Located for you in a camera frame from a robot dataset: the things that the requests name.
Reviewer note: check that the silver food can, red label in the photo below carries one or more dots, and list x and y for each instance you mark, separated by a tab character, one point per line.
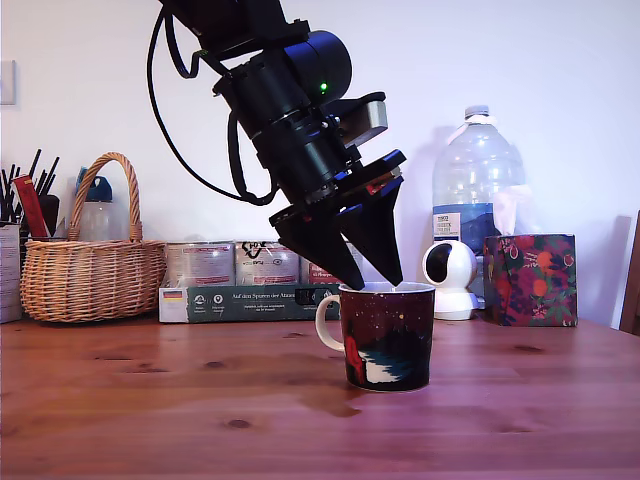
320	274

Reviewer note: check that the green cardboard can tray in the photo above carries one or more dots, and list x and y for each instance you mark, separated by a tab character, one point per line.
250	302

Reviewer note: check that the dark starry night mug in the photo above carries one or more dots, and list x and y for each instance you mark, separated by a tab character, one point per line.
390	335

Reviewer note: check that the large clear water bottle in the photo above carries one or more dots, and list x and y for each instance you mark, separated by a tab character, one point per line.
475	170

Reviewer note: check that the white tissue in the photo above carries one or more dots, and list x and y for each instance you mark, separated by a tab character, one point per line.
510	210

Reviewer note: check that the floral tissue box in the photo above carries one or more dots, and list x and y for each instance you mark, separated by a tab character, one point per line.
530	280

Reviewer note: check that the white bottle, blue cap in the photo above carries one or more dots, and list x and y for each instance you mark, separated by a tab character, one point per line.
105	220

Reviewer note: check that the black stick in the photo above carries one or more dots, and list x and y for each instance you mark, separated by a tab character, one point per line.
5	195
35	162
50	175
15	192

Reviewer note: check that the red flat packet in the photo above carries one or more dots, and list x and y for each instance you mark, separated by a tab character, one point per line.
30	205

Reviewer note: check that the white printed box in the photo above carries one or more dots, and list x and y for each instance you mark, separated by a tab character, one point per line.
9	280

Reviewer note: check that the small white round camera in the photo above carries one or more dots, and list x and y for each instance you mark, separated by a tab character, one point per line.
452	270

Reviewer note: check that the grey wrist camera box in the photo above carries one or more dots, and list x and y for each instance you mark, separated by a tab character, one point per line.
376	117

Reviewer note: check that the white wall switch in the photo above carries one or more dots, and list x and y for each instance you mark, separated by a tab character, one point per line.
7	82

